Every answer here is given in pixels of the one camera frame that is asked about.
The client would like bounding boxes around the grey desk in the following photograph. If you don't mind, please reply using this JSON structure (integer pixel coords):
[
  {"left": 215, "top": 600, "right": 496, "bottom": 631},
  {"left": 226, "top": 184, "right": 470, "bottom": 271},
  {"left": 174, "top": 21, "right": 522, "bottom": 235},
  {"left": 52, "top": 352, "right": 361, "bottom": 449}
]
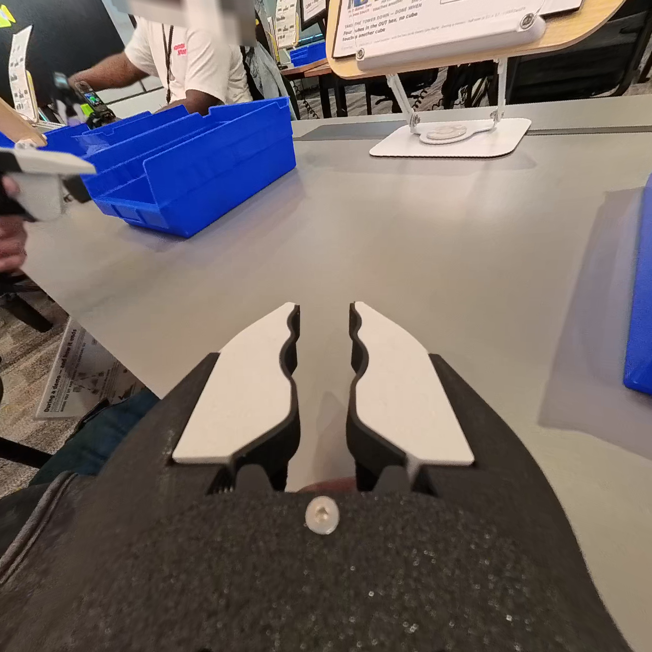
[{"left": 23, "top": 94, "right": 652, "bottom": 652}]

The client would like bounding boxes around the person's left hand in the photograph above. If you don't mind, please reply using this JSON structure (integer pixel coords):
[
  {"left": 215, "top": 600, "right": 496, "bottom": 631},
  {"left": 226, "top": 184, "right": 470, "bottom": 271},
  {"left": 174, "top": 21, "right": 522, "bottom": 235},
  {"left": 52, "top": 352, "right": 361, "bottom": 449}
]
[{"left": 0, "top": 176, "right": 28, "bottom": 272}]

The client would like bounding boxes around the grey jacket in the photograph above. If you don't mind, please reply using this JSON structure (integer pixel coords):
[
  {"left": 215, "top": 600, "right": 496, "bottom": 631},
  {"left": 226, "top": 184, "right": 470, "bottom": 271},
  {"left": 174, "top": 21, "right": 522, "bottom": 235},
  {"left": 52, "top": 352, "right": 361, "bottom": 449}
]
[{"left": 242, "top": 43, "right": 298, "bottom": 120}]

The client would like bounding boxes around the printed instruction poster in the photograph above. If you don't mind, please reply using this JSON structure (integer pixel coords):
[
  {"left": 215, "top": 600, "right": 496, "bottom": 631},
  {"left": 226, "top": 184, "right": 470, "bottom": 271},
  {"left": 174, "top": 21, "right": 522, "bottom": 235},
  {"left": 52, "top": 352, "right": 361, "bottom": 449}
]
[{"left": 36, "top": 318, "right": 148, "bottom": 419}]

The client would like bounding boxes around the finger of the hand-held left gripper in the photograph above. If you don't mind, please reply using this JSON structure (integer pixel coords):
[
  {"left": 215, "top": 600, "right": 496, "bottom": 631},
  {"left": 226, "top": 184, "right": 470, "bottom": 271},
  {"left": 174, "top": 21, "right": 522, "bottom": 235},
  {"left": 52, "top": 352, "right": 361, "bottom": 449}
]
[{"left": 5, "top": 148, "right": 98, "bottom": 223}]

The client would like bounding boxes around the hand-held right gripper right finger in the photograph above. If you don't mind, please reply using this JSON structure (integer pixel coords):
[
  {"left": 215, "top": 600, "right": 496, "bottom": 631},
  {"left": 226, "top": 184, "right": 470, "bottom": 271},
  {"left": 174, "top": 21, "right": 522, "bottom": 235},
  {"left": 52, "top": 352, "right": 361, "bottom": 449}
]
[{"left": 346, "top": 301, "right": 475, "bottom": 492}]

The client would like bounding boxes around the black screen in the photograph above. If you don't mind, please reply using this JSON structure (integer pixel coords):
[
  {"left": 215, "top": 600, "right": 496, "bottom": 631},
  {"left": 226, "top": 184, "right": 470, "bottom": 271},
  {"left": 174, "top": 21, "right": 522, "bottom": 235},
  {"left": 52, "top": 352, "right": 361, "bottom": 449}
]
[{"left": 0, "top": 0, "right": 125, "bottom": 108}]

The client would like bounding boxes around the person's blue jeans leg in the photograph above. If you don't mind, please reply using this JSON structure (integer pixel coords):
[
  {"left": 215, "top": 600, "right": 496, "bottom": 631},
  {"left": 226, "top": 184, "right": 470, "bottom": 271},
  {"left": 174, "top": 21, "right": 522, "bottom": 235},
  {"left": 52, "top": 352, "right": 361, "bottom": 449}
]
[{"left": 31, "top": 390, "right": 161, "bottom": 485}]

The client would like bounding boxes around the blue plastic bin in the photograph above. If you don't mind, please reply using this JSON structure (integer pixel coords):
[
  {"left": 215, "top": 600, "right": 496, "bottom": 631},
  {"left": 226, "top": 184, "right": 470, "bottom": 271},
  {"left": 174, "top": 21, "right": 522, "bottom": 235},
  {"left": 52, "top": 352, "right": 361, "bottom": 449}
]
[
  {"left": 81, "top": 98, "right": 297, "bottom": 238},
  {"left": 0, "top": 130, "right": 52, "bottom": 151},
  {"left": 289, "top": 42, "right": 327, "bottom": 67},
  {"left": 624, "top": 173, "right": 652, "bottom": 395},
  {"left": 43, "top": 104, "right": 204, "bottom": 153}
]

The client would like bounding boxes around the printed instruction sheet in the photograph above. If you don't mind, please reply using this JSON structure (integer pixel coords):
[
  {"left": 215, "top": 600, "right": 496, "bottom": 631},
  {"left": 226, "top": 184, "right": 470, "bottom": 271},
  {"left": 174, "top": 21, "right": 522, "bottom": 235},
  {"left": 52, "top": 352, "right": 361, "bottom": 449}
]
[{"left": 333, "top": 0, "right": 584, "bottom": 59}]

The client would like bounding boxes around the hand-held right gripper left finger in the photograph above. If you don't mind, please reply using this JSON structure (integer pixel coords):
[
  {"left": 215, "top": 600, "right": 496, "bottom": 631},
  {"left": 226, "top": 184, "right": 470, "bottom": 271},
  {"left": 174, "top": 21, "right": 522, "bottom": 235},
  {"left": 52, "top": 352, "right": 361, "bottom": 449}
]
[{"left": 172, "top": 302, "right": 301, "bottom": 491}]

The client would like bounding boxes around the brown table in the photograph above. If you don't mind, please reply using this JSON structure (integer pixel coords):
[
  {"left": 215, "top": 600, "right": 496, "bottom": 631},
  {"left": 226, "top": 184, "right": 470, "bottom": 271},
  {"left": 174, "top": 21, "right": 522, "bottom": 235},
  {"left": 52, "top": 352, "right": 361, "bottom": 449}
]
[{"left": 280, "top": 58, "right": 332, "bottom": 118}]

